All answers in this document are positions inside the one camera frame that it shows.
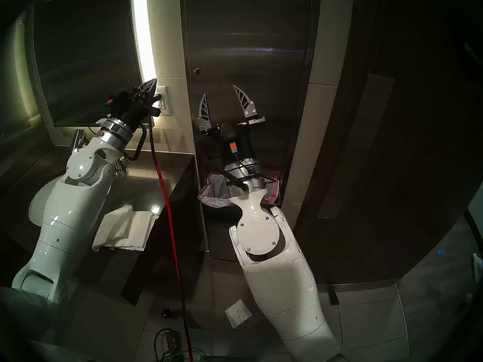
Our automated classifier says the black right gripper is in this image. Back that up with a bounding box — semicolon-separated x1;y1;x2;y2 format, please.
195;84;267;169

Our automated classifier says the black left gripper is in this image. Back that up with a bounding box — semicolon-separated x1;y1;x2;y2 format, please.
118;78;163;132

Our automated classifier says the stainless steel dispenser door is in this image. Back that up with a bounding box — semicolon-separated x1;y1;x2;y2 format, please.
185;0;314;169

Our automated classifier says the printed paper towel pack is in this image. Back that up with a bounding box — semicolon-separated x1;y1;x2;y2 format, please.
92;205;133;250

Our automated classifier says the plain white paper towel stack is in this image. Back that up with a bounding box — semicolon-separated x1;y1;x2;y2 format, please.
109;210;160;252

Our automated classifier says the crumpled paper towel sheet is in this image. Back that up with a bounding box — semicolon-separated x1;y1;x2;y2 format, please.
225;298;253;330

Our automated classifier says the bright vertical light strip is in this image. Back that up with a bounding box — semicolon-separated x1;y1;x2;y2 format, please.
132;0;158;84

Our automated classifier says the clear pink-edged bin liner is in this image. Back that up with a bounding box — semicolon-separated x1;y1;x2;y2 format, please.
198;172;280;208

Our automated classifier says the chrome faucet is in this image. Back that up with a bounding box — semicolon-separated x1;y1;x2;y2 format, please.
71;129;89;156

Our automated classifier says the stainless steel waste bin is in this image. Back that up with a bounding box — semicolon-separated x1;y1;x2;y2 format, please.
200;201;281;262

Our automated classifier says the white sink basin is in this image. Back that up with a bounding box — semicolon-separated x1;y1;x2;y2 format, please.
28;176;57;230

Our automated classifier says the dark vanity cabinet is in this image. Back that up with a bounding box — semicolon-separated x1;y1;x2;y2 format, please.
0;144;200;309

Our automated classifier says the dark wooden door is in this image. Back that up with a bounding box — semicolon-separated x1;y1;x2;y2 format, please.
294;0;483;294

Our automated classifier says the black power adapter box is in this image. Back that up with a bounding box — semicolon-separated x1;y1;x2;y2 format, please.
164;329;185;352

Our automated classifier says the grey robot torso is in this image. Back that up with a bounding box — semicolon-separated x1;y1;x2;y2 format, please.
0;286;68;362

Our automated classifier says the white wall outlet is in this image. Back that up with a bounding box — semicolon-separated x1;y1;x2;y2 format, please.
155;86;172;117

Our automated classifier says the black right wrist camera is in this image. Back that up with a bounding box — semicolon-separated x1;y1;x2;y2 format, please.
220;122;242;156

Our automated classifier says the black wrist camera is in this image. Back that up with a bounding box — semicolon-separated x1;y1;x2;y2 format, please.
106;89;131;118
220;122;242;156

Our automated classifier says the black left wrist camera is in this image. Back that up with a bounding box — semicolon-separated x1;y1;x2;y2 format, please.
106;89;131;118

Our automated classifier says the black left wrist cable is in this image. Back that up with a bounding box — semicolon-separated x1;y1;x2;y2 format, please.
125;124;148;162

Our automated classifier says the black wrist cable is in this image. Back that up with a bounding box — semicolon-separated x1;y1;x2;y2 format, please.
125;124;148;162
207;154;278;192

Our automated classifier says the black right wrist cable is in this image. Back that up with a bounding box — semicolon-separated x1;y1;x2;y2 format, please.
207;154;278;192

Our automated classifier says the wall mirror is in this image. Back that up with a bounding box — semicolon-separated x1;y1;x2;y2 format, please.
26;0;149;128

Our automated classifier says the red and black power cable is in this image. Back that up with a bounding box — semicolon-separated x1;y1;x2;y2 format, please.
148;116;195;362

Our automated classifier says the stainless steel wall panel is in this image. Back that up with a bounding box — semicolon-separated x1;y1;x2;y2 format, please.
179;0;322;262

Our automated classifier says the thin black cable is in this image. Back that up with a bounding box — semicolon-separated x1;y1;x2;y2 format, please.
154;327;174;362

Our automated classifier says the green cable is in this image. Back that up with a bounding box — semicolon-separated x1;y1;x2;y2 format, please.
162;348;208;362

